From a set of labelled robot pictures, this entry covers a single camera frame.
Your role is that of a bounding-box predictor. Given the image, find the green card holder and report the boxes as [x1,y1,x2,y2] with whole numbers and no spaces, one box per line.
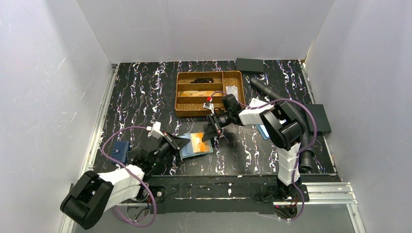
[179,133,213,160]

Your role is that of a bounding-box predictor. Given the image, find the orange VIP credit card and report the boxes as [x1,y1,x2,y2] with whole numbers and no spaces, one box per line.
[189,133,211,153]

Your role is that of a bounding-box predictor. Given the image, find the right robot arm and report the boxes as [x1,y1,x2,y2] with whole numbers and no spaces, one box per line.
[202,94,304,186]

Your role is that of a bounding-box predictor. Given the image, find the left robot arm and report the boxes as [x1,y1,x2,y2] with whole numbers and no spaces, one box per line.
[60,122,190,230]

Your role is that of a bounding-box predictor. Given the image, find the silver VIP card upper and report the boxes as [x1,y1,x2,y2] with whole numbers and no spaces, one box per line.
[225,86,238,98]

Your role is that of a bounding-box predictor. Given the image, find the white card on table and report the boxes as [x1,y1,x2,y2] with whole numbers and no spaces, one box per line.
[248,98,272,110]

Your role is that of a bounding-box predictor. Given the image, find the dark blue card holder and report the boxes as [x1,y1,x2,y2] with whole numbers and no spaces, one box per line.
[111,141,131,164]

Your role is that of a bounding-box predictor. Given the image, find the tan cards in tray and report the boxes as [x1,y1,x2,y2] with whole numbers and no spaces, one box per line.
[179,91,214,97]

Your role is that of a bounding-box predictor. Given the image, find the black object in tray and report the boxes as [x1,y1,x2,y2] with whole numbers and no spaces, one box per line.
[190,78,214,83]

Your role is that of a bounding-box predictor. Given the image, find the woven brown organizer tray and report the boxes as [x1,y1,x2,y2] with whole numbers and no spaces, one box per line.
[175,71,245,117]

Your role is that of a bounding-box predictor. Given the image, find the black flat box rear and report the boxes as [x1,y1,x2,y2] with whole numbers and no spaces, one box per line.
[236,58,264,73]

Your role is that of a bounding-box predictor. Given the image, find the black box right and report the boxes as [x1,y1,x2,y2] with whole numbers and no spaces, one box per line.
[305,104,332,135]

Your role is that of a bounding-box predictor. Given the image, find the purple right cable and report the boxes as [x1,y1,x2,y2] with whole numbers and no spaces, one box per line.
[206,91,318,222]

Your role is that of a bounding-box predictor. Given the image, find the purple cable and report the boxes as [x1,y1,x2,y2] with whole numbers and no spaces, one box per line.
[206,91,318,222]
[101,126,158,229]

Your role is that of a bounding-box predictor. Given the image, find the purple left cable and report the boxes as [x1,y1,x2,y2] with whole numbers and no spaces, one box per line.
[101,126,158,229]

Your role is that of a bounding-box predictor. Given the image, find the aluminium frame rail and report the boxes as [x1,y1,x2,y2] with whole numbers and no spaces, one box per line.
[59,64,368,233]

